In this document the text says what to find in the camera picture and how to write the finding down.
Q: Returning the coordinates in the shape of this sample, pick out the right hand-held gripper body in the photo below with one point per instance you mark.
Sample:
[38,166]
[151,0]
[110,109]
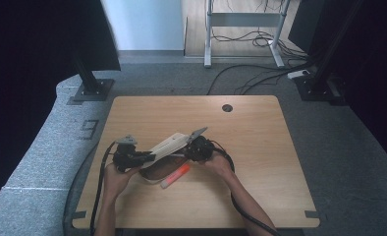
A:
[202,149]

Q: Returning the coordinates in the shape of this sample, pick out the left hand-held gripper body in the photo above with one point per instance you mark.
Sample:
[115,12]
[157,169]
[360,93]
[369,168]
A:
[126,155]

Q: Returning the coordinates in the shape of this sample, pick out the beige pencil case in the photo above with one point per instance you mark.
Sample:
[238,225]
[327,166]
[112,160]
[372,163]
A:
[168,147]

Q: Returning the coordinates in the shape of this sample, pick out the orange highlighter pen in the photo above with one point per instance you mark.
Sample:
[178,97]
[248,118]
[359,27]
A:
[175,176]

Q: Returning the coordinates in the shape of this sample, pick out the person's right hand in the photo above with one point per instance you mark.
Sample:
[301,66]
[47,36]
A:
[219,165]

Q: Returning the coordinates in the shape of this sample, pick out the person's left hand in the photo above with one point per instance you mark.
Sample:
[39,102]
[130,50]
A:
[116,180]

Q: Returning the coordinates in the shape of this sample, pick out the black corner tape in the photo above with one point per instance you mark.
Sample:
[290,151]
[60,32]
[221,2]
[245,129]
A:
[312,214]
[79,215]

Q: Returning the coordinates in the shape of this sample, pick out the black metal stand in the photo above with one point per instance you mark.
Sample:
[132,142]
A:
[322,75]
[90,83]

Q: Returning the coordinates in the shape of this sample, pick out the white power strip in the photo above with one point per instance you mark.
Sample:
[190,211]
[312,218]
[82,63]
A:
[298,74]

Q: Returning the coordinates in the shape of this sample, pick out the dark curtain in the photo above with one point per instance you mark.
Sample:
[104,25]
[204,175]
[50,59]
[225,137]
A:
[378,65]
[34,49]

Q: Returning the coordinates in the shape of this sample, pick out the white metal desk frame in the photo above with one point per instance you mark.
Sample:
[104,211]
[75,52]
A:
[244,19]

